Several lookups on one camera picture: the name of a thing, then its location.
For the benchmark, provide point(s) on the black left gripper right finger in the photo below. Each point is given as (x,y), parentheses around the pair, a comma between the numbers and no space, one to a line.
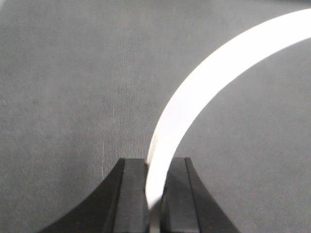
(187,206)

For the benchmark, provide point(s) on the white curved PVC clamp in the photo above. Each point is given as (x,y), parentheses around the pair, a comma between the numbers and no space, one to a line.
(244,117)

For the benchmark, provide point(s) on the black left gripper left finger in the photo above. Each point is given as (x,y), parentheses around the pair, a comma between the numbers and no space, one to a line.
(117,205)

